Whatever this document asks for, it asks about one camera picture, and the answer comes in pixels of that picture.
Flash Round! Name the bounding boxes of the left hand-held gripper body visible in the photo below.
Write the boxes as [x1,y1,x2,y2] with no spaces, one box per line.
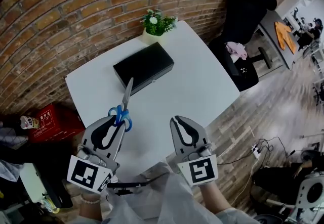
[67,143,120,194]

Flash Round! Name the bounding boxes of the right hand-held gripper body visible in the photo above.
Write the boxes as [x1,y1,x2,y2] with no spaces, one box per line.
[177,143,219,188]

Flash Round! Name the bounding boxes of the blue-handled scissors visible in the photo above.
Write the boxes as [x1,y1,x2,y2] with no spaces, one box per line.
[108,77,134,132]

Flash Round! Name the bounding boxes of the black storage box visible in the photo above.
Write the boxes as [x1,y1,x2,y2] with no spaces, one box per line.
[112,41,175,97]

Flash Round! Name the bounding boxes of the person's right forearm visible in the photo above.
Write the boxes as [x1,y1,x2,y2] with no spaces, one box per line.
[199,181,232,215]

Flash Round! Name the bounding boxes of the person's left forearm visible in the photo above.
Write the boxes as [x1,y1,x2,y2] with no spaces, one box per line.
[78,191,103,222]

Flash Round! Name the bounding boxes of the red box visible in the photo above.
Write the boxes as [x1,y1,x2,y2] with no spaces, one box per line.
[27,103,86,144]

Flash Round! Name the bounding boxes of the pale yellow plastic item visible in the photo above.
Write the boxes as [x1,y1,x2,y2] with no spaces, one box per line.
[40,194,60,213]

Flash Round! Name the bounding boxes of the person's grey clothing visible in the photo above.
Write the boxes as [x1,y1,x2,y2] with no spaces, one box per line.
[101,162,261,224]

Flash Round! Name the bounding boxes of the white cabinet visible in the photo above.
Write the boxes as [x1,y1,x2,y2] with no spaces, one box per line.
[19,162,51,203]

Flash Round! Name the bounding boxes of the white power strip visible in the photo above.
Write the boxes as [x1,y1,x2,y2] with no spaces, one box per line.
[251,144,261,159]

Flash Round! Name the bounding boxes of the white drink bottle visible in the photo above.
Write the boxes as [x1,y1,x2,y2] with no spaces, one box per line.
[20,115,41,130]

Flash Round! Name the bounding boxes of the white patterned cloth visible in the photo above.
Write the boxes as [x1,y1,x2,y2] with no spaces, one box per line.
[0,126,28,186]

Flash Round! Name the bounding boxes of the pink cloth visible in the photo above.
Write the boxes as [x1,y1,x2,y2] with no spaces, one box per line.
[225,41,248,61]

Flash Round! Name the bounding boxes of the potted green plant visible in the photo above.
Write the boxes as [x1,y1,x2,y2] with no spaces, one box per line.
[140,9,178,47]

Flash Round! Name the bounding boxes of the grey standing fan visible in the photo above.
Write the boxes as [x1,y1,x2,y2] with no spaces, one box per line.
[296,172,324,210]

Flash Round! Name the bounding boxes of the dark grey desk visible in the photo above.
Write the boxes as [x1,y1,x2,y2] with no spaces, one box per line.
[258,9,303,71]

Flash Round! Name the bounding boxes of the black office chair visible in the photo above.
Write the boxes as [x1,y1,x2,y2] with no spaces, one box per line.
[208,0,278,92]

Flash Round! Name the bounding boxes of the orange garment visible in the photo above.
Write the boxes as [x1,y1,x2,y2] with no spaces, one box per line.
[274,21,297,55]

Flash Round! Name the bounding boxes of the white bead bracelet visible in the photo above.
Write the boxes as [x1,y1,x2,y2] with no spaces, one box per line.
[80,192,101,205]

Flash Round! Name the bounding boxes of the black cable connector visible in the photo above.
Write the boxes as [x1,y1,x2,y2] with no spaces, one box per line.
[106,172,170,196]

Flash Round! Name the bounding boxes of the white floor cable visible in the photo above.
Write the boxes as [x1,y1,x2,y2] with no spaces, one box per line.
[231,157,258,207]

